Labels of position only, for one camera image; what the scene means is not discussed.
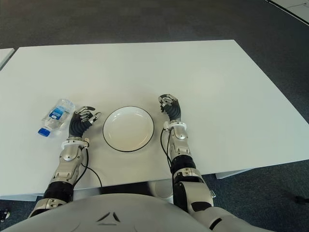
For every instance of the white floor panel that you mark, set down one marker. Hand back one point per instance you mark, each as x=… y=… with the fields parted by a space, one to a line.
x=294 y=6

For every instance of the white neighbouring table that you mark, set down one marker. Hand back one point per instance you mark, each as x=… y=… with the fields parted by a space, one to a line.
x=4 y=56

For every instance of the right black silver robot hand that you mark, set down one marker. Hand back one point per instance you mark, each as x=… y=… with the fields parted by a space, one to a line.
x=173 y=110

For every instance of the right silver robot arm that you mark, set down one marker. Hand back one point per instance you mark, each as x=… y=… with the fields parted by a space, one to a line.
x=186 y=174

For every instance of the grey robot torso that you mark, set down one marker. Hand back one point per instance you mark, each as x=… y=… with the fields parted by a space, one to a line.
x=125 y=212

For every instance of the clear water bottle blue cap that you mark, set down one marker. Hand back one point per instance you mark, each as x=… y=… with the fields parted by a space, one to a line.
x=58 y=114

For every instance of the white table base panel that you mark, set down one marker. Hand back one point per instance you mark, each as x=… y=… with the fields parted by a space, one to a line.
x=231 y=173

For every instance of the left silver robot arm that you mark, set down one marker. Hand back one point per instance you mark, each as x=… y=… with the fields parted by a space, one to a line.
x=68 y=154

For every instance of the black stand on floor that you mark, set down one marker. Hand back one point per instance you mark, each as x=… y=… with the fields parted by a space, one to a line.
x=4 y=214

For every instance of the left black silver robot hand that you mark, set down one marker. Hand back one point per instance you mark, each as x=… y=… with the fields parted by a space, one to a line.
x=77 y=125

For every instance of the white plate black rim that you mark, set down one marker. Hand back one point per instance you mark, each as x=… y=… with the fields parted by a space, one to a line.
x=128 y=129

